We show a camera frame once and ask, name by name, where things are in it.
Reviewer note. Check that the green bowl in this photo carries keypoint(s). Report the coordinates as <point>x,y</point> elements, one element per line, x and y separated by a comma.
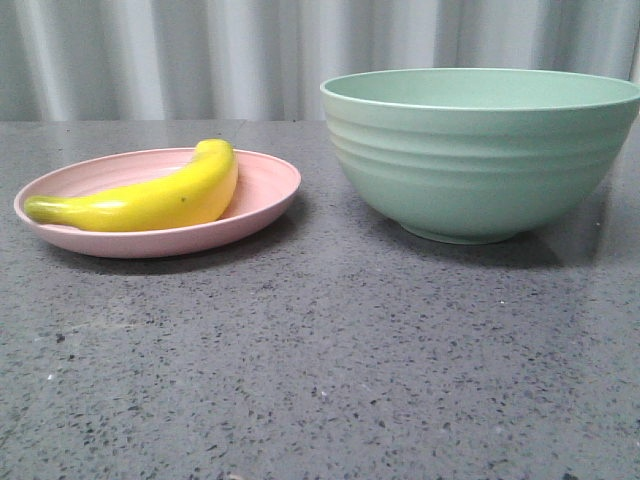
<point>475,156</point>

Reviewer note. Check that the yellow banana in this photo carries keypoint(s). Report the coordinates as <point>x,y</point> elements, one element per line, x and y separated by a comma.
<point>199,192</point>

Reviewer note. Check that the pink plate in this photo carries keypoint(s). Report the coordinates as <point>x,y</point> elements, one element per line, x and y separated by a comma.
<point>266,187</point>

